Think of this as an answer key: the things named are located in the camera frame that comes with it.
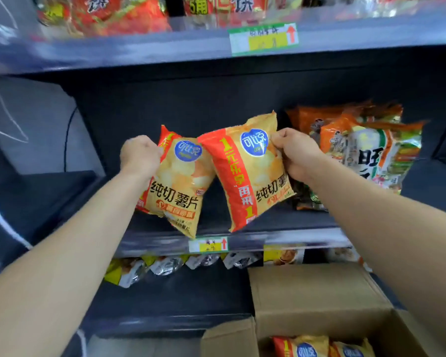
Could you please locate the plain brown cardboard box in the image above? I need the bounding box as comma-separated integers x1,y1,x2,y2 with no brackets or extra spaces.
200,263,446,357

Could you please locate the white orange nut pouch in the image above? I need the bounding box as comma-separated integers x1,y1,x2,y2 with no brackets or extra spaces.
325,245,372,274

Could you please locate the red rice cracker bag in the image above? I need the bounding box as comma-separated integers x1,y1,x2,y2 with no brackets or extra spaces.
37,0,171,37
184,0,305,19

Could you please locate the thin white looped cable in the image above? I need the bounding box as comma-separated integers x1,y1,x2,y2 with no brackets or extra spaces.
0,76,29,144

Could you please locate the orange rice cracker bag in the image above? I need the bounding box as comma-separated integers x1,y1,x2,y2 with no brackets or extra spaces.
319,115,427,194
286,100,404,212

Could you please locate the person's left forearm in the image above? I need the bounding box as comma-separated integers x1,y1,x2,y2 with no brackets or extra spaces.
0,171,153,357

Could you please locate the person's right forearm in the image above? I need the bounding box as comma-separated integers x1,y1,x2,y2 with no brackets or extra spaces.
301,159,446,354

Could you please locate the long white hanging cable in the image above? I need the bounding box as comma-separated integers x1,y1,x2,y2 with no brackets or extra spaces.
0,174,88,357

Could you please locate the yellow clear snack packet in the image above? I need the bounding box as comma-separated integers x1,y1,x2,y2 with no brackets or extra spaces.
141,255,189,276

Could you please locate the yellow green price label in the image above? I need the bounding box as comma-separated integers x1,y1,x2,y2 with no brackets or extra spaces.
188,237,229,254
228,22,300,56

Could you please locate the yellow silver nut pouch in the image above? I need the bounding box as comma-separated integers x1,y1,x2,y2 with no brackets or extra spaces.
223,251,263,270
263,244,305,266
104,258,149,289
185,253,222,270

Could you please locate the person's right hand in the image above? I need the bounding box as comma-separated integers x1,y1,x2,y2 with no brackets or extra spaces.
271,128,326,184

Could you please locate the person's left hand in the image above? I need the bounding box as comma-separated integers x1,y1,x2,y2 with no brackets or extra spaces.
119,135,164,181

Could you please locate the thin black cable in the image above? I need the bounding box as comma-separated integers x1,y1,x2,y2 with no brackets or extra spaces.
63,107,79,172

